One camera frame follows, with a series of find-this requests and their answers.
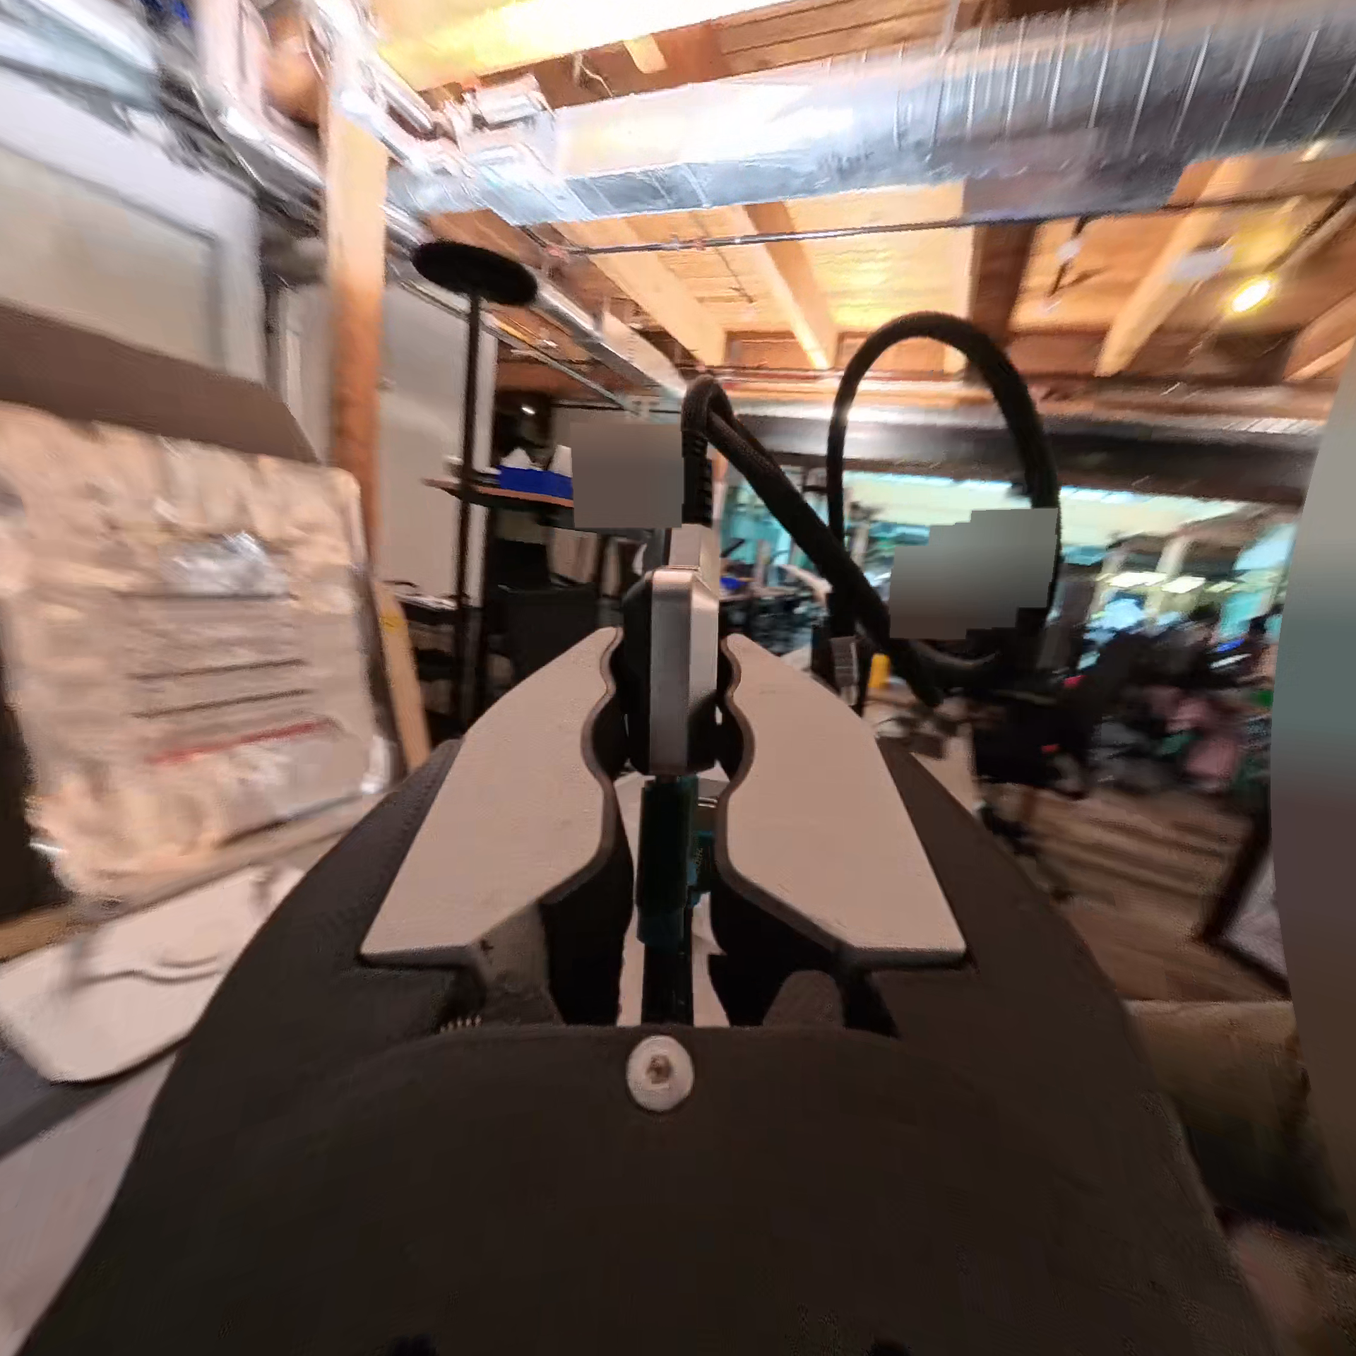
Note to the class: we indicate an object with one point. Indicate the wooden workbench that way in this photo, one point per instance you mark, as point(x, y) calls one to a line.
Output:
point(466, 489)

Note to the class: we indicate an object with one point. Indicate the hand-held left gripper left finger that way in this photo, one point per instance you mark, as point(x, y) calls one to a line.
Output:
point(497, 827)

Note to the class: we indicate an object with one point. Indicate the instruction sheet in acrylic holder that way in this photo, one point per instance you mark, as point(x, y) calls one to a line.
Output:
point(190, 636)

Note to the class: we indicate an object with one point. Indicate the wooden ceiling beam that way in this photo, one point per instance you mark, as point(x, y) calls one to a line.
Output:
point(355, 318)

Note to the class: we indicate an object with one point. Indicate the silver ventilation duct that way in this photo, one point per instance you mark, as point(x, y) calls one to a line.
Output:
point(1059, 95)

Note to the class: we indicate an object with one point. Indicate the black hdmi switch box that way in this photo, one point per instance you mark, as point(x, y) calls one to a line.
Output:
point(673, 667)

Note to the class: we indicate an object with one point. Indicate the blue storage bin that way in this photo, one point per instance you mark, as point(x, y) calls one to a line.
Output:
point(534, 484)

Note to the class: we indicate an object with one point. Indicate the laminated instruction sheet board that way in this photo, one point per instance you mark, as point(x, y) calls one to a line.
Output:
point(127, 370)

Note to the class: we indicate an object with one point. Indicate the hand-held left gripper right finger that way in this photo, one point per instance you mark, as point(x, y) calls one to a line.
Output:
point(826, 836)

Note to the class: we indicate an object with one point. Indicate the round ceiling light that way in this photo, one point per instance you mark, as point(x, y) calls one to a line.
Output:
point(1249, 294)

